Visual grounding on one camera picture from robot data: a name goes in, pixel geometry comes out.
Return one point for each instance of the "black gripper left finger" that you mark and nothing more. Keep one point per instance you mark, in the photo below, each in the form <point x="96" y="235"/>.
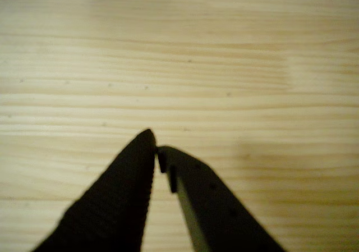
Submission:
<point x="112" y="207"/>

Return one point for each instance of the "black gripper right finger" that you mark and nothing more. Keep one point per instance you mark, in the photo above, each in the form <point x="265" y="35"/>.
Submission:
<point x="224" y="215"/>

